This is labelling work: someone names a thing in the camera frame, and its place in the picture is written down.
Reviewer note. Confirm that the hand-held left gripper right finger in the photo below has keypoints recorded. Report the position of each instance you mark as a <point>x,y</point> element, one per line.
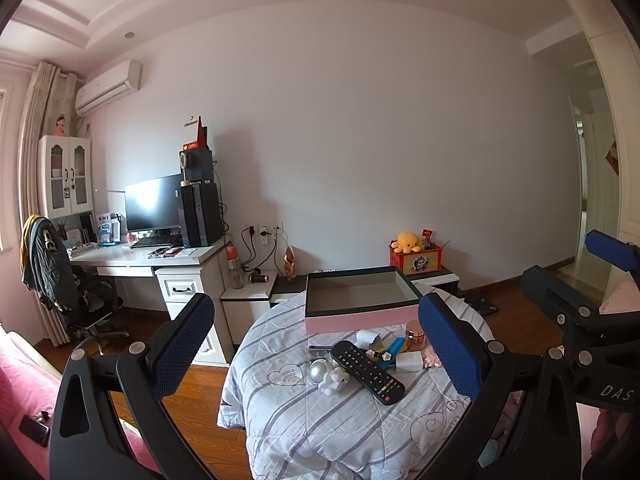
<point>447,350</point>

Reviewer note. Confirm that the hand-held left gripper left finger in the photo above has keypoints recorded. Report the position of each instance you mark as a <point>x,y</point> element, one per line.
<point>182,350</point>

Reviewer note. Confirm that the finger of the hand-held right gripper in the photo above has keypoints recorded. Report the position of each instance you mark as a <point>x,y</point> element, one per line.
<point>612,251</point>
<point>550,290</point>

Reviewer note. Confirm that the pink building block toy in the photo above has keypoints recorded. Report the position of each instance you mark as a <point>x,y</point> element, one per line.
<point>431,360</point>

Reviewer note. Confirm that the rose gold jar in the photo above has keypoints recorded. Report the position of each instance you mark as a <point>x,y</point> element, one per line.
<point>415,335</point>

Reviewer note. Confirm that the white charger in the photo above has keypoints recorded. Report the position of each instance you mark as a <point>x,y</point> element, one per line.
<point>410,362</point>

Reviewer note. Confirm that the white cylindrical roll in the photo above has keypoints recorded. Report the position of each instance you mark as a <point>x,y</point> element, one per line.
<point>367,338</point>

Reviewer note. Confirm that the black remote control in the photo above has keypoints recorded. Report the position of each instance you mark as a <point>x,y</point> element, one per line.
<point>367,372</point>

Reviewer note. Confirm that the pink box with green rim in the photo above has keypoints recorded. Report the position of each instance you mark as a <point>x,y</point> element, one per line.
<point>360,320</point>

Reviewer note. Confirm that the white bear figurine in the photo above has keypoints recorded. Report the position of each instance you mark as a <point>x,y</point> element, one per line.
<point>336,381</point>

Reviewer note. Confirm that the silver ball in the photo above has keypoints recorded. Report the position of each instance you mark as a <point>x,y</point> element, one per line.
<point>318,372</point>

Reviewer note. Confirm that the black bathroom scale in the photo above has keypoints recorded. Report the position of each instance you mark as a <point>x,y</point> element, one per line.
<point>481,306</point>

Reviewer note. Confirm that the white door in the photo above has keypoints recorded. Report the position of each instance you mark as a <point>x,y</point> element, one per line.
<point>600,170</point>

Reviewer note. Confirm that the white nightstand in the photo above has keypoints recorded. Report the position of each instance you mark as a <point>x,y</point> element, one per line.
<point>250,292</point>

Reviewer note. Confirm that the red paper decoration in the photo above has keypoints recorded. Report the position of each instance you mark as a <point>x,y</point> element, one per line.
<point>613,159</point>

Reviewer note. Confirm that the red orange storage box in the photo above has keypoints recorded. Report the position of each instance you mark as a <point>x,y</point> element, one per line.
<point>417,262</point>

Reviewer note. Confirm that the water bottle with orange cap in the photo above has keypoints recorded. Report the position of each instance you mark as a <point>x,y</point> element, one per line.
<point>235,270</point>

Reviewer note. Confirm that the magazines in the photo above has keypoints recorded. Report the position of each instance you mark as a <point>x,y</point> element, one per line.
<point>167,252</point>

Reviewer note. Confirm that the black office chair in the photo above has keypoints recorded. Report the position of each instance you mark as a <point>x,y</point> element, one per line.
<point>92,305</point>

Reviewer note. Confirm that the white desk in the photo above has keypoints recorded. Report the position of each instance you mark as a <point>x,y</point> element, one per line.
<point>135,257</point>

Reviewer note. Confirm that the small black device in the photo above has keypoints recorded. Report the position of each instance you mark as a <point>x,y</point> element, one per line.
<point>259,277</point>

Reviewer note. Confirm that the black keyboard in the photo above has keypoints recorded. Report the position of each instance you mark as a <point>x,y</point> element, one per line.
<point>152,243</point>

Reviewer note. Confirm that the yellow octopus plush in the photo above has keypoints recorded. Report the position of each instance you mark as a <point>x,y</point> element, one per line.
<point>406,242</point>

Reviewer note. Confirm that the black computer tower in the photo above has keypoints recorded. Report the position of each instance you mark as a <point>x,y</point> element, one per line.
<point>200,215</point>

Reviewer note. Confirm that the orange patterned ornament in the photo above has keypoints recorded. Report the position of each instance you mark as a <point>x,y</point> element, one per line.
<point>290,262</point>

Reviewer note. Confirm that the blue white box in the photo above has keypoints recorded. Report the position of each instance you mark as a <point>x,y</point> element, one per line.
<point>107,227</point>

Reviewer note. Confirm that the black computer monitor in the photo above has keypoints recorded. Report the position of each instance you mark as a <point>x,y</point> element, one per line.
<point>152,202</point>

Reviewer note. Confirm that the striped white blanket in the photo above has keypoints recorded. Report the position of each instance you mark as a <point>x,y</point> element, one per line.
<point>320,435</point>

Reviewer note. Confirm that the black jacket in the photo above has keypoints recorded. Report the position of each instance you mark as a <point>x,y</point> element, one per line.
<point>45,260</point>

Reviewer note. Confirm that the black phone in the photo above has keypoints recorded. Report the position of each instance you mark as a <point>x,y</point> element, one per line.
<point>34,431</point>

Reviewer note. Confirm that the black speaker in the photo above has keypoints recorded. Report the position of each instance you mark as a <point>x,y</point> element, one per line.
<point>197,165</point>

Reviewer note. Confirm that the white glass-door cabinet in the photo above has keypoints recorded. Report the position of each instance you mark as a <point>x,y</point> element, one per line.
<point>65,175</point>

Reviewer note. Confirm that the small doll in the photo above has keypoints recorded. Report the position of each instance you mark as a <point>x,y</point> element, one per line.
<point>60,125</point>

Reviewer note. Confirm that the white air conditioner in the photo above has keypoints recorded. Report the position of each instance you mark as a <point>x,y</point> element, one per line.
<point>107,87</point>

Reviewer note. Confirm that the white wall socket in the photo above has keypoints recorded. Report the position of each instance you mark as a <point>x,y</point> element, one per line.
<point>265,232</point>
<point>250,231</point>
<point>279,227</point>

